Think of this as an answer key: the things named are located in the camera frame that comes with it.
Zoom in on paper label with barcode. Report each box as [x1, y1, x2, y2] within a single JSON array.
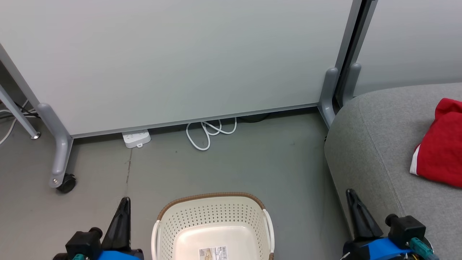
[[199, 246, 228, 260]]

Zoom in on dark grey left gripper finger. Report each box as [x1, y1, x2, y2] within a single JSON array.
[[103, 196, 131, 251]]

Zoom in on black caster wheel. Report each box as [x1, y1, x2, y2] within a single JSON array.
[[57, 173, 77, 193]]

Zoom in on white power strip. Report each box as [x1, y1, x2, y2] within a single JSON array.
[[122, 129, 152, 149]]

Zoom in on red garment with white trim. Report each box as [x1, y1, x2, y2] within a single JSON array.
[[410, 97, 462, 188]]

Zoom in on cream perforated laundry basket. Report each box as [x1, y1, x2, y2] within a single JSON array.
[[151, 192, 275, 260]]

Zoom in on coiled white power cable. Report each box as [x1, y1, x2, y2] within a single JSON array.
[[186, 117, 237, 151]]

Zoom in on white floor cable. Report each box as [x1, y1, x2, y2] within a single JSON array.
[[0, 101, 29, 146]]

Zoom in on large white partition panel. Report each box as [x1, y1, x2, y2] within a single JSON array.
[[0, 0, 363, 139]]

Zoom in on narrow white partition panel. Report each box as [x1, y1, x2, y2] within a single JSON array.
[[336, 0, 462, 107]]

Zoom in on grey metal desk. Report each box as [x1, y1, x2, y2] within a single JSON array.
[[0, 85, 41, 140]]

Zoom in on grey partition foot with caster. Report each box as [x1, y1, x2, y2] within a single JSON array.
[[36, 103, 74, 189]]

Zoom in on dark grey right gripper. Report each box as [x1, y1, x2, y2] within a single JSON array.
[[341, 188, 384, 260]]

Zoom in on grey fabric sofa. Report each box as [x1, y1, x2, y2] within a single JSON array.
[[324, 82, 462, 260]]

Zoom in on thin black floor cable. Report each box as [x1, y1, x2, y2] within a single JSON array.
[[14, 103, 40, 118]]

